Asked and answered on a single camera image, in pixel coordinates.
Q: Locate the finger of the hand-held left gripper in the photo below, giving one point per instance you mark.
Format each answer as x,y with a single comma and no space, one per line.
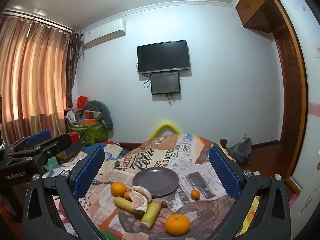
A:
37,138
56,143

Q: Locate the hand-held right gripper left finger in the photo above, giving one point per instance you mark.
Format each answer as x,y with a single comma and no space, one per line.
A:
88,173

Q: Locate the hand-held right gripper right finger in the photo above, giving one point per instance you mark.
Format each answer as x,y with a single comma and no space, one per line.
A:
225,173

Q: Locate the medium orange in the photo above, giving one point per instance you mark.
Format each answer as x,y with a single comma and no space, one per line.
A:
118,188

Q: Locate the small mandarin orange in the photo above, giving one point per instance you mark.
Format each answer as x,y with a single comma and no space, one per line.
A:
127,195

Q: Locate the long sugarcane piece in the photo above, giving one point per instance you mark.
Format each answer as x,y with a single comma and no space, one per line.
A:
122,203

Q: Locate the peeled pomelo segment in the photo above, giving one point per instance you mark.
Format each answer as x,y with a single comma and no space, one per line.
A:
138,200

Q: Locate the dark purple plate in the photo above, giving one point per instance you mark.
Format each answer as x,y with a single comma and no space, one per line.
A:
155,181

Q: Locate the dark red grape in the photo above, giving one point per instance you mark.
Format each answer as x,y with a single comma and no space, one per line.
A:
164,204

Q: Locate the large orange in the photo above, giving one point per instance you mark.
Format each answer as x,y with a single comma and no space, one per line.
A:
177,224

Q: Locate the short sugarcane piece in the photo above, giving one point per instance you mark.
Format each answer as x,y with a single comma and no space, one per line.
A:
151,215

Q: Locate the red box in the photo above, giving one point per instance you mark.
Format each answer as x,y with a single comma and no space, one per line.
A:
75,137

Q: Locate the grey bag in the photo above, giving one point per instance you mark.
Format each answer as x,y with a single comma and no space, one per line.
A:
241,152

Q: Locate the small kumquat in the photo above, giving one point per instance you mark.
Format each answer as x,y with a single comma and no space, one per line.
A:
195,194

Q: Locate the orange box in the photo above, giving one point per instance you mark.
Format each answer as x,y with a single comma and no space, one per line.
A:
87,122

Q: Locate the green patterned box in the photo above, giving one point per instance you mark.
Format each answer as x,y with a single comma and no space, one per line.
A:
93,132

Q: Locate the red fluffy decoration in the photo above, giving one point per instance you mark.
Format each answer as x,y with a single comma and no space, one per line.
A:
81,102

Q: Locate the grey plush toy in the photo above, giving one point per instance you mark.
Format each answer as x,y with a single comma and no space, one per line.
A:
103,111

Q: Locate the orange curtain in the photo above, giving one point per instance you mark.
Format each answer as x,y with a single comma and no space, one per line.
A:
32,75

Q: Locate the newspaper print tablecloth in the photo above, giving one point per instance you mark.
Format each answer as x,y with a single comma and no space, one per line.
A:
155,155

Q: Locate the yellow hoop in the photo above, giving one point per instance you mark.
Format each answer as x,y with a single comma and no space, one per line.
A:
165,125

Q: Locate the brown curtain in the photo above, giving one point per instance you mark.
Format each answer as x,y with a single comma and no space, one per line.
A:
72,65

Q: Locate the small black monitor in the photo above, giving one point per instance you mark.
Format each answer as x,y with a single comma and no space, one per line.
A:
165,83

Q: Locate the brown wooden door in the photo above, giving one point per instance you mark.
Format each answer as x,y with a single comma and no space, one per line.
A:
291,85

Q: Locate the white air conditioner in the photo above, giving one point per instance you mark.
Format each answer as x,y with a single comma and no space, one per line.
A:
103,33

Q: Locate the white wardrobe door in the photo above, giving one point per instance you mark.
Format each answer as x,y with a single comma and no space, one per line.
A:
308,80

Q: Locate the wooden overhead cabinet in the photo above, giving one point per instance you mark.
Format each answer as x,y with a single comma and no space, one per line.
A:
257,7

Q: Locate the dark wooden post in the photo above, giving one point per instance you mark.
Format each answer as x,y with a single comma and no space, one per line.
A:
223,143

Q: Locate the dark wooden bed frame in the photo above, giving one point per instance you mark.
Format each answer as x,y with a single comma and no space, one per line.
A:
130,145

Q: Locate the black wall television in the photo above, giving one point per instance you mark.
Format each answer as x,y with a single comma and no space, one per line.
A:
163,56

